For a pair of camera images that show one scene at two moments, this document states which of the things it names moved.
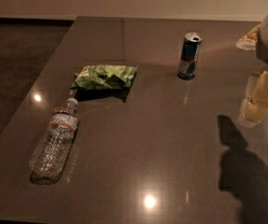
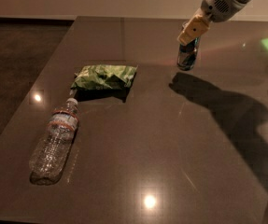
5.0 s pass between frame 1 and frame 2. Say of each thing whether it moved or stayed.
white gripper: moved
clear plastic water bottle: stayed
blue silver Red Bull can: moved
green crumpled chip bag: stayed
